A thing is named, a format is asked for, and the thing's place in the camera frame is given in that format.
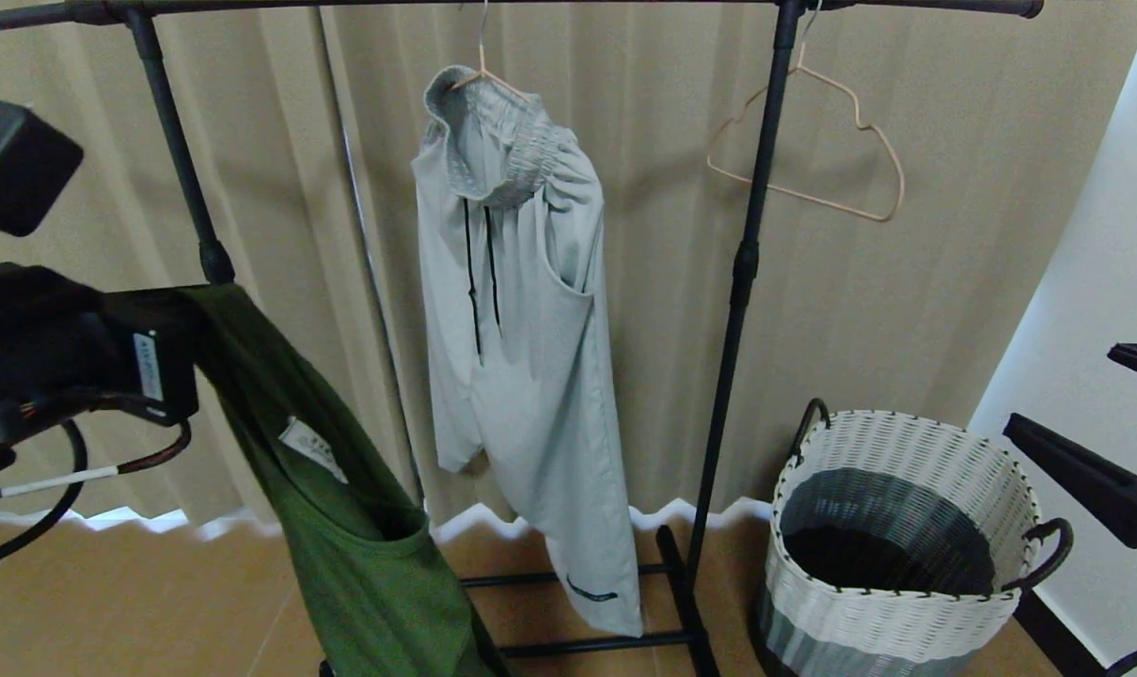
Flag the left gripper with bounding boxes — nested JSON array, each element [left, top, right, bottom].
[[0, 263, 202, 429]]

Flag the pink clothes hanger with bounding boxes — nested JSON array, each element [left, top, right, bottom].
[[450, 0, 531, 102], [706, 0, 906, 224]]

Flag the green garment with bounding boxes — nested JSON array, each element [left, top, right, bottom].
[[178, 282, 513, 677]]

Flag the pale grey shorts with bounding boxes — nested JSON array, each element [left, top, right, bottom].
[[411, 64, 644, 638]]

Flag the white laundry basket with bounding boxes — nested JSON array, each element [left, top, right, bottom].
[[754, 398, 1075, 677]]

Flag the black clothes rack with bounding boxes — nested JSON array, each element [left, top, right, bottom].
[[0, 0, 1046, 677]]

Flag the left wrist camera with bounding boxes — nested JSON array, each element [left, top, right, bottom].
[[0, 92, 85, 236]]

